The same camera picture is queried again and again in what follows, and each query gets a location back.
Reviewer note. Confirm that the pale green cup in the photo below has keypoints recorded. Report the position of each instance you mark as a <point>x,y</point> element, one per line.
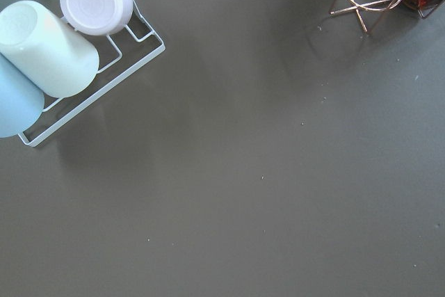
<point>57,59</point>

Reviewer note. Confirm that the light blue cup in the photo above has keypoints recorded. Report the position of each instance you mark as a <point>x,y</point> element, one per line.
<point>22,101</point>

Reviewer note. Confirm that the white cup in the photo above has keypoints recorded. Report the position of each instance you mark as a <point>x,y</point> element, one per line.
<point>97,17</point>

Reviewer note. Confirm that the white wire cup rack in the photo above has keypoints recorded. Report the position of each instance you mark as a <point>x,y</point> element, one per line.
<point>121,54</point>

